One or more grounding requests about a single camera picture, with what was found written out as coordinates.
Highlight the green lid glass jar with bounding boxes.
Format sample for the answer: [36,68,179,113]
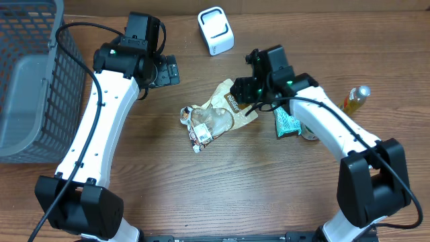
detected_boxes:
[300,123,318,140]

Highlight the grey plastic mesh basket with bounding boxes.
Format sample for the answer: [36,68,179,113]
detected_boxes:
[1,0,85,163]

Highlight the small brown snack packet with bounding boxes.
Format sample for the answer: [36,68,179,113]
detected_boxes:
[180,106,214,153]

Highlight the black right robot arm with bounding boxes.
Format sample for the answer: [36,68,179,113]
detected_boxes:
[230,45,414,241]

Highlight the brown Panera snack bag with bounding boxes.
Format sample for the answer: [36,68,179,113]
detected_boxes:
[190,79,258,139]

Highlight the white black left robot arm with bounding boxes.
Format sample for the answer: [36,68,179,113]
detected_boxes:
[35,12,180,241]

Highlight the white black barcode scanner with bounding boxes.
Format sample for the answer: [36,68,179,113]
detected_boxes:
[198,6,234,56]

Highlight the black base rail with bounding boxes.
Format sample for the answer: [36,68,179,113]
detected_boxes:
[143,232,321,242]

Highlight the teal wipes packet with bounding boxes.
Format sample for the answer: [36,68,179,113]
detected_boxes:
[273,108,302,138]

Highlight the yellow drink bottle silver cap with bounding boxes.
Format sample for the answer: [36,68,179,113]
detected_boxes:
[339,85,371,116]

